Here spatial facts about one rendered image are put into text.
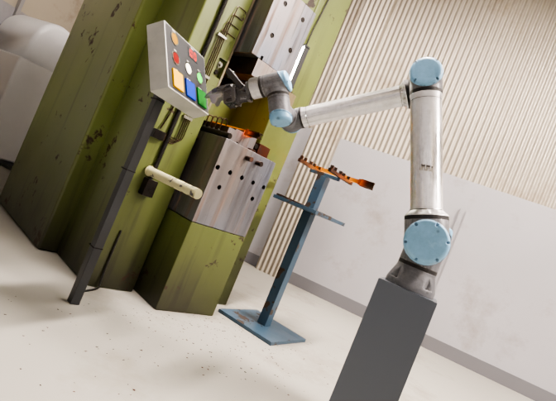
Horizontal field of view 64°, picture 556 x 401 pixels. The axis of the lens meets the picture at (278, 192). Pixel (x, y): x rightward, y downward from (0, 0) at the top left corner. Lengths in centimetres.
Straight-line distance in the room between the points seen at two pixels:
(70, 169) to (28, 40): 275
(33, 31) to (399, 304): 444
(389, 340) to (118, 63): 192
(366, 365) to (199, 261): 102
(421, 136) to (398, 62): 332
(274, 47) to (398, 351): 158
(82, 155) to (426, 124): 177
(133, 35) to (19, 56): 255
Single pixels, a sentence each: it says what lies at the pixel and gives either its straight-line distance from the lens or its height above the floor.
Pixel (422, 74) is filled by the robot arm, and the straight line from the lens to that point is 170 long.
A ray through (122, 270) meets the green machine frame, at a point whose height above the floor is 10.
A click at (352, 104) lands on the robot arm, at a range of 186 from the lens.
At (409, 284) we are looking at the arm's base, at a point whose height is 62.
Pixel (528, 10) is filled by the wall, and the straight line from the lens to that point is 519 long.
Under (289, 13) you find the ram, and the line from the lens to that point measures 251.
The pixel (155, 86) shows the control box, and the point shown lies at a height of 94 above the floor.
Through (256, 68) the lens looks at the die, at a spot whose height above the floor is 131.
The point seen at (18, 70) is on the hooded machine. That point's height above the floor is 95.
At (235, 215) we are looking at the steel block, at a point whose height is 57.
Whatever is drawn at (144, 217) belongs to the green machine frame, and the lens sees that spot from 232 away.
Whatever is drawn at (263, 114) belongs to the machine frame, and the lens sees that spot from 270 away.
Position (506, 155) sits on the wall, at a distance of 464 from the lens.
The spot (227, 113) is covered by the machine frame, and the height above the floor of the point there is 112.
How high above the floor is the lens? 71
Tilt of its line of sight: 1 degrees up
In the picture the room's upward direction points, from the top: 22 degrees clockwise
